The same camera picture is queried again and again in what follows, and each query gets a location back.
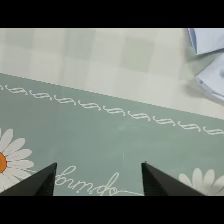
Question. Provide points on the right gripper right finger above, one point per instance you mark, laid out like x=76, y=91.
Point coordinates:
x=160, y=183

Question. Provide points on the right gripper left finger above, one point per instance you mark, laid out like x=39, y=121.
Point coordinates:
x=39, y=184

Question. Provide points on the light blue shirt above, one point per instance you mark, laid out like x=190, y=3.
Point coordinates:
x=210, y=63

